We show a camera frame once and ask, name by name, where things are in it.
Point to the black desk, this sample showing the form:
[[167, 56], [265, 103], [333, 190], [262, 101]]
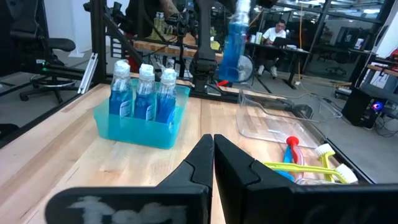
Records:
[[292, 51]]

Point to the teal plastic bin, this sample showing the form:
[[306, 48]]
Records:
[[136, 132]]

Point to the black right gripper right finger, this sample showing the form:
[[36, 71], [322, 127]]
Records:
[[264, 202]]

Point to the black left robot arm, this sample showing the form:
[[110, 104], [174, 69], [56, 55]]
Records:
[[203, 71]]

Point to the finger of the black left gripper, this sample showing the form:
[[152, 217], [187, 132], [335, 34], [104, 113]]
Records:
[[225, 5], [266, 3]]

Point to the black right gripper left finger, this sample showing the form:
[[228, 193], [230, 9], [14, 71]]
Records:
[[174, 202]]

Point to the person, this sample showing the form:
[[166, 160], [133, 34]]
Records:
[[273, 32]]

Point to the red bristle dish brush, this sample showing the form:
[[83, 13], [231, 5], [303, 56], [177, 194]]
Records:
[[293, 144]]

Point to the blue dish soap bottle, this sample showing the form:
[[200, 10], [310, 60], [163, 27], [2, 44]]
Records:
[[144, 102], [119, 99], [233, 46], [164, 105]]

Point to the blue dish brush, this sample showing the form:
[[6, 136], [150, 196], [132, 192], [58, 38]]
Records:
[[287, 157]]

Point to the wooden workbench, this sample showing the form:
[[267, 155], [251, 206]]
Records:
[[174, 49]]

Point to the black laptop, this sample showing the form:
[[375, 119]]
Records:
[[281, 42]]

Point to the clear plastic bin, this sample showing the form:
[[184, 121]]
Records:
[[270, 127]]

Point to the yellow brush white bristles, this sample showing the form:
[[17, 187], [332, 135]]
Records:
[[298, 168], [325, 160]]

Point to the black office chair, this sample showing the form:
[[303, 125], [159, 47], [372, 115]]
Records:
[[62, 45]]

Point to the silver aluminium bar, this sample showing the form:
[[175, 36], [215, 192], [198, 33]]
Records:
[[88, 73]]

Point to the white floor fan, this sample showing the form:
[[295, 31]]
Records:
[[247, 67]]

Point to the black computer tower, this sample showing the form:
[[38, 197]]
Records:
[[357, 109]]

